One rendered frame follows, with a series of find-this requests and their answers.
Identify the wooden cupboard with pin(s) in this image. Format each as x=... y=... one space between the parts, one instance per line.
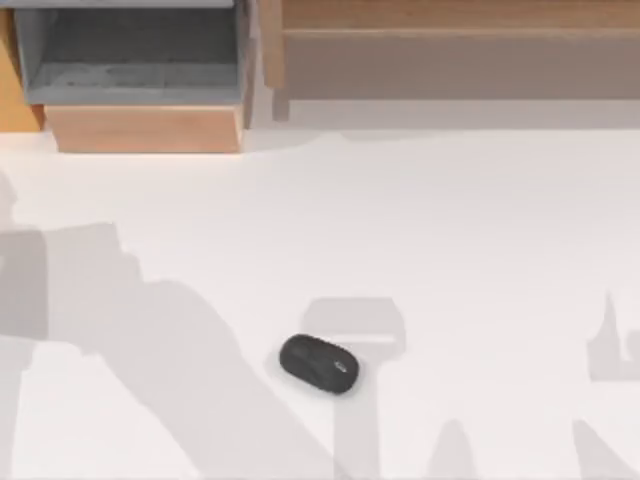
x=12 y=90

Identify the pale wooden drawer front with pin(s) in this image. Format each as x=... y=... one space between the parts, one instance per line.
x=145 y=129

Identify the wooden open shelf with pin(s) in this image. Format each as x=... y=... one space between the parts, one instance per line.
x=450 y=45

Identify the black computer mouse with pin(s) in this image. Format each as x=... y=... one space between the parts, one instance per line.
x=315 y=362

